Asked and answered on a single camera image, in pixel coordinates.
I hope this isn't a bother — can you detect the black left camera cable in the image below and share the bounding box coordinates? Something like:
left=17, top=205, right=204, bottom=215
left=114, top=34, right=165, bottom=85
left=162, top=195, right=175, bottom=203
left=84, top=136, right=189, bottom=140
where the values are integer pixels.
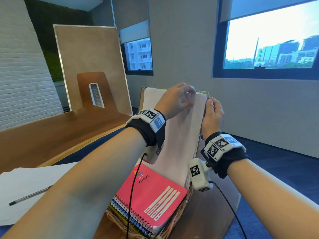
left=125, top=153, right=148, bottom=239

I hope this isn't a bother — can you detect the green foliage wall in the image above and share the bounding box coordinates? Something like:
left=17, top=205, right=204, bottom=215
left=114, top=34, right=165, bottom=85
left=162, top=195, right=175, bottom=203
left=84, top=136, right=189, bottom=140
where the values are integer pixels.
left=44, top=49, right=65, bottom=82

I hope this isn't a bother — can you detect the white paper sheet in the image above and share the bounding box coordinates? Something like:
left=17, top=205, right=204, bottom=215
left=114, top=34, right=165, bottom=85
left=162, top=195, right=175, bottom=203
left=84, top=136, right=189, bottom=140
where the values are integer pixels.
left=0, top=161, right=79, bottom=226
left=141, top=87, right=209, bottom=190

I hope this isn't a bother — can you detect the grey roller blind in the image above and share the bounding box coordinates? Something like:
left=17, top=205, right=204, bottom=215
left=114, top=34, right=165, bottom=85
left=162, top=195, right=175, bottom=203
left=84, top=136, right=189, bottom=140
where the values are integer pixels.
left=118, top=20, right=151, bottom=44

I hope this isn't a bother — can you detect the person's left forearm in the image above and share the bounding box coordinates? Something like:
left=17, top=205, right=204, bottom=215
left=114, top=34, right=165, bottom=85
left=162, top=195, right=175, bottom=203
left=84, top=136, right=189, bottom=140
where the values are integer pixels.
left=1, top=126, right=148, bottom=239

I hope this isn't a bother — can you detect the woven wicker basket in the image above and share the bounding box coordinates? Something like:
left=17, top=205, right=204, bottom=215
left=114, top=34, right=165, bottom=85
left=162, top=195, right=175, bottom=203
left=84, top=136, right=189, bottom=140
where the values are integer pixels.
left=106, top=181, right=194, bottom=239

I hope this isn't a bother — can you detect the window with building view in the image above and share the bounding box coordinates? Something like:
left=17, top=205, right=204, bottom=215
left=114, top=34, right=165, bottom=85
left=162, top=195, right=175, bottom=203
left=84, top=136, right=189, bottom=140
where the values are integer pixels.
left=120, top=37, right=154, bottom=76

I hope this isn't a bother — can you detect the brown wooden chair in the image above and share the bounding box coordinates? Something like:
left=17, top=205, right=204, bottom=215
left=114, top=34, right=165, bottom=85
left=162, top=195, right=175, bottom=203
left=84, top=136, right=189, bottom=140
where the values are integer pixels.
left=76, top=71, right=119, bottom=112

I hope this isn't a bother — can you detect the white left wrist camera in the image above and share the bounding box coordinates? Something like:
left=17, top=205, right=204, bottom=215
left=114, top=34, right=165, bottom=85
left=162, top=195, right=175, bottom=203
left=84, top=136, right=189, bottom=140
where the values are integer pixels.
left=144, top=143, right=165, bottom=165

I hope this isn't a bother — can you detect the pink spiral notebook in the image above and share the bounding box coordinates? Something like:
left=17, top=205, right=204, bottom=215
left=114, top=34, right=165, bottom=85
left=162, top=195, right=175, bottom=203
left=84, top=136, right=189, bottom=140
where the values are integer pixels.
left=113, top=163, right=189, bottom=237

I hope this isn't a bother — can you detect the blue-framed window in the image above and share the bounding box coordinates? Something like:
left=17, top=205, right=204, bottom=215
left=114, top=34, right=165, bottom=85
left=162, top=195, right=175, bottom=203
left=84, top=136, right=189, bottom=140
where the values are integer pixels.
left=212, top=0, right=319, bottom=80

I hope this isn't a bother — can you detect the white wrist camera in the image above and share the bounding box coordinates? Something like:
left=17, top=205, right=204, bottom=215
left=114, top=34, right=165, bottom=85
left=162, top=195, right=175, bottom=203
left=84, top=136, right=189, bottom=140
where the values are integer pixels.
left=144, top=143, right=165, bottom=165
left=187, top=158, right=214, bottom=192

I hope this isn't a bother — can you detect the black right wrist marker band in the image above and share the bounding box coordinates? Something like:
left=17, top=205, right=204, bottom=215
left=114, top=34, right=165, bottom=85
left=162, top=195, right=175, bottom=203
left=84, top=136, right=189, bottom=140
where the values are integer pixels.
left=200, top=131, right=250, bottom=179

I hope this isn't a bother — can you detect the brown metal-framed board panel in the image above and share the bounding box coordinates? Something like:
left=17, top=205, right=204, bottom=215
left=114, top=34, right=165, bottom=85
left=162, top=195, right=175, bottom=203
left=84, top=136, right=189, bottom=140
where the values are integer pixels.
left=53, top=24, right=133, bottom=116

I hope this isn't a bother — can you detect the wooden table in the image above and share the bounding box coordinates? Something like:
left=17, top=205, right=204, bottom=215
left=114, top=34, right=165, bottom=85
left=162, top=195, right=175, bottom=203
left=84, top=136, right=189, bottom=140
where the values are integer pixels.
left=0, top=106, right=241, bottom=239

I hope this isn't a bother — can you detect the person's right hand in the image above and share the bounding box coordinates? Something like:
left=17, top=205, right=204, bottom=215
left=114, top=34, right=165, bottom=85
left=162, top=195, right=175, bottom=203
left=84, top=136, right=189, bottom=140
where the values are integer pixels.
left=201, top=98, right=225, bottom=140

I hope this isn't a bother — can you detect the blue spiral notebook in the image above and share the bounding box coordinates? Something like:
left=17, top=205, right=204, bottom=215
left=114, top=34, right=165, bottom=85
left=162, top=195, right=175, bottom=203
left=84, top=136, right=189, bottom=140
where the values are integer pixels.
left=109, top=196, right=154, bottom=238

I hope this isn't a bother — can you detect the black right camera cable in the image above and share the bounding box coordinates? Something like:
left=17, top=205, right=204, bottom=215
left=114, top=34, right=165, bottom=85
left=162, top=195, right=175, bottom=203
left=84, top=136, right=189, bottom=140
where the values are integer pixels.
left=209, top=181, right=247, bottom=239

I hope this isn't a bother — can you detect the black left wrist marker band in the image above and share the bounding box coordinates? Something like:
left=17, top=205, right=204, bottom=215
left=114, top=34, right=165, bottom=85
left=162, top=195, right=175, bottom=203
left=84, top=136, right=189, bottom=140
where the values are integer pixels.
left=125, top=109, right=167, bottom=148

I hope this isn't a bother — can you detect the person's right forearm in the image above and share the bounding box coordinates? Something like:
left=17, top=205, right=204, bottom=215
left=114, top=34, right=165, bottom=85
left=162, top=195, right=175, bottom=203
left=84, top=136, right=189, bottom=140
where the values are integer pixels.
left=227, top=158, right=319, bottom=239

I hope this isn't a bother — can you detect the black camera cable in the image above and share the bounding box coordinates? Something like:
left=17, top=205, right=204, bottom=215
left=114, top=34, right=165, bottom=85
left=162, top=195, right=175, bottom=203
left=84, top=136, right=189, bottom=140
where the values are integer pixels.
left=209, top=181, right=247, bottom=239
left=125, top=153, right=148, bottom=239

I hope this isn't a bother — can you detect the grey clear pen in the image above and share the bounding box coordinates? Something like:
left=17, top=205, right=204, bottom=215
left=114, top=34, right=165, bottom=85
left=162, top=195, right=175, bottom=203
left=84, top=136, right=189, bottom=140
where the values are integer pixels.
left=9, top=185, right=53, bottom=206

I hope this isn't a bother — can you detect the person's left hand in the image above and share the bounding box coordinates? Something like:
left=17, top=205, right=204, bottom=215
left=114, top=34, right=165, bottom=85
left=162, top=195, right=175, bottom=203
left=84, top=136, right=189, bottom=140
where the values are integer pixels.
left=154, top=82, right=197, bottom=121

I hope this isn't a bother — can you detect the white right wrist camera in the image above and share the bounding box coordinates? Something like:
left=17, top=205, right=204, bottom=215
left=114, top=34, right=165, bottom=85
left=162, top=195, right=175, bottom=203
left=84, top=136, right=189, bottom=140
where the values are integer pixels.
left=187, top=158, right=214, bottom=192

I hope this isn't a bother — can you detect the black wrist marker band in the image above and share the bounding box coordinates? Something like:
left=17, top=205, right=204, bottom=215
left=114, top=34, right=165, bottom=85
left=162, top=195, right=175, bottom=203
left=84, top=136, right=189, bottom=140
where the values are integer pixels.
left=200, top=131, right=250, bottom=179
left=125, top=109, right=167, bottom=148

